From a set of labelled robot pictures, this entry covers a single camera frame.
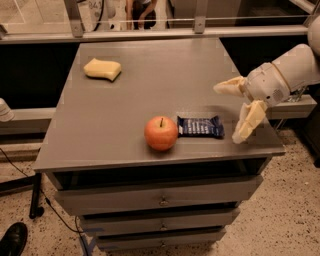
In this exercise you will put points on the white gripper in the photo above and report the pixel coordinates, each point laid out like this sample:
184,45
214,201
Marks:
267,84

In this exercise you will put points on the blue rxbar blueberry wrapper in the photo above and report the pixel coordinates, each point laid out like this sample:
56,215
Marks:
200,127

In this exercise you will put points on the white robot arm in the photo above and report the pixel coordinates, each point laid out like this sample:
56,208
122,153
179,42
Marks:
300,66

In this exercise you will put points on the red yellow apple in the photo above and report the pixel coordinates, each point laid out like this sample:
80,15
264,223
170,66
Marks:
161,133

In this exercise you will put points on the person in background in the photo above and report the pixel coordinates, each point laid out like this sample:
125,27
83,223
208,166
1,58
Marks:
140,14

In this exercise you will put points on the yellow sponge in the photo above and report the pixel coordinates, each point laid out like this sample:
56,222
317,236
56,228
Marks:
102,69

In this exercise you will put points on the grey drawer cabinet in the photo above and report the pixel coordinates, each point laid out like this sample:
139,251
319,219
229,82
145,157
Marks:
140,147

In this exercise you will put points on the black metal stand leg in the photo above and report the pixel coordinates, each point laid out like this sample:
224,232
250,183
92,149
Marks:
32,183

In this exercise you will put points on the black shoe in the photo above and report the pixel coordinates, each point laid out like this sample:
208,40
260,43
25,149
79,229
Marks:
14,240

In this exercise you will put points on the grey metal railing frame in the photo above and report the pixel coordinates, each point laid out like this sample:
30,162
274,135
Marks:
39,37

